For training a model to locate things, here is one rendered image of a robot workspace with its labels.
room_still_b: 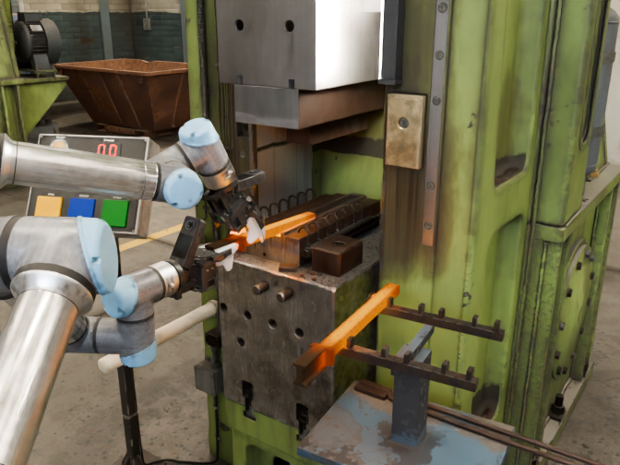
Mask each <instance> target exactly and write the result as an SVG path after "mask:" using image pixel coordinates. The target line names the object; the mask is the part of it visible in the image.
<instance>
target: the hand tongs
mask: <svg viewBox="0 0 620 465"><path fill-rule="evenodd" d="M354 390H356V391H359V392H361V393H364V394H366V395H369V396H372V397H374V398H377V399H381V400H386V399H388V400H389V401H391V402H393V391H392V388H389V387H385V386H382V385H379V384H377V383H374V382H371V381H368V380H366V379H361V380H360V381H359V383H357V384H356V385H355V386H354ZM427 408H429V409H432V410H435V411H440V412H443V413H445V414H448V415H450V416H453V417H456V418H459V419H461V420H464V421H467V422H469V423H474V424H477V425H480V426H482V427H484V428H487V429H490V430H493V431H496V432H498V433H500V434H503V435H508V436H511V437H514V438H516V439H518V440H521V441H524V442H527V443H530V444H532V445H534V446H537V447H542V448H545V449H547V450H550V451H553V452H555V453H558V454H560V455H563V456H566V457H569V458H572V459H575V460H578V461H581V462H584V463H587V464H590V465H606V464H604V463H601V462H599V461H596V460H593V459H588V458H586V457H583V456H580V455H578V454H575V453H572V452H569V451H566V450H564V449H562V448H559V447H554V446H551V445H548V444H546V443H544V442H541V441H538V440H535V439H532V438H529V437H526V436H525V435H520V434H517V433H514V432H511V431H508V430H507V429H504V428H501V427H498V426H495V425H492V424H489V423H486V422H483V421H480V420H477V419H474V418H471V417H469V416H466V415H464V414H461V413H458V412H455V411H451V410H448V409H445V408H442V407H439V406H437V405H434V404H432V403H428V407H427ZM427 415H428V416H431V417H433V418H436V419H438V420H441V421H443V422H446V423H451V424H453V425H456V426H458V427H461V428H463V429H466V430H469V431H472V432H474V433H476V434H479V435H483V436H486V437H489V438H492V439H494V440H496V441H499V442H502V443H505V444H507V445H510V446H512V447H516V448H519V449H522V450H525V451H527V452H530V453H532V454H535V455H537V456H540V457H543V458H546V459H549V460H552V461H555V462H558V463H560V464H563V465H580V464H577V463H575V462H572V461H569V460H567V459H562V458H559V457H557V456H555V455H552V454H549V453H546V452H543V451H541V450H539V449H536V448H533V447H529V446H526V445H523V444H520V443H518V442H516V441H513V440H510V439H507V438H504V437H502V436H500V435H495V434H492V433H490V432H487V431H484V430H482V429H479V428H477V427H474V426H471V425H468V424H465V423H462V422H459V421H456V420H453V419H451V418H448V417H446V416H443V415H441V414H438V413H435V412H432V411H428V410H427Z"/></svg>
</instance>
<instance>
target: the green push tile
mask: <svg viewBox="0 0 620 465"><path fill-rule="evenodd" d="M129 203H130V202H129V201H126V200H109V199H104V200H103V205H102V212H101V219H102V220H104V221H106V222H107V223H108V225H109V226H110V227H118V228H126V224H127V216H128V210H129Z"/></svg>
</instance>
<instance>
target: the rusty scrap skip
mask: <svg viewBox="0 0 620 465"><path fill-rule="evenodd" d="M54 68H56V69H57V71H58V75H60V76H67V77H69V79H68V80H67V81H66V84H67V86H68V87H69V88H70V89H71V90H72V92H73V93H74V95H75V96H76V98H77V99H78V101H79V102H80V104H81V105H82V106H83V108H84V109H85V111H86V112H87V113H88V115H89V117H90V118H91V119H92V121H93V122H99V123H98V124H95V125H96V131H102V132H110V131H111V132H115V133H121V134H127V135H132V136H135V137H149V138H153V137H161V136H166V135H170V134H175V133H179V130H180V128H181V127H182V126H184V124H185V123H187V122H188V121H190V104H189V85H188V66H187V63H178V62H165V61H151V62H147V61H145V60H139V59H113V60H101V61H88V62H76V63H63V64H55V65H54ZM131 127H132V128H137V129H132V128H131Z"/></svg>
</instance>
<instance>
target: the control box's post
mask: <svg viewBox="0 0 620 465"><path fill-rule="evenodd" d="M114 239H115V242H116V247H117V255H118V276H117V278H119V277H121V276H122V271H121V257H120V249H119V241H118V238H116V237H114ZM117 373H118V381H119V388H120V397H121V405H122V413H123V415H126V416H130V415H132V414H134V413H135V412H137V408H136V400H135V391H134V383H133V374H132V367H128V366H127V365H121V366H120V367H118V368H117ZM123 421H124V427H125V444H126V452H127V456H130V457H131V459H132V465H136V455H139V456H140V457H141V451H140V443H139V433H138V425H137V416H134V417H132V418H131V419H129V420H128V419H125V417H123Z"/></svg>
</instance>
